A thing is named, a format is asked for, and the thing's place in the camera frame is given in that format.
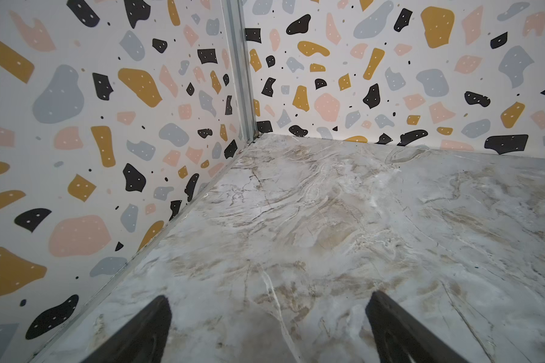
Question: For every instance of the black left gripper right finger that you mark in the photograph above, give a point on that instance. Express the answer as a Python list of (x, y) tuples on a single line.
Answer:
[(399, 337)]

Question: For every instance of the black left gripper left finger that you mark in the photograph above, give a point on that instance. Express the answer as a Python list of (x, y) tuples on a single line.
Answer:
[(142, 339)]

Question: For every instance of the aluminium corner post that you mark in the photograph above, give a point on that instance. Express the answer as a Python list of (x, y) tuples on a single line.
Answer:
[(235, 33)]

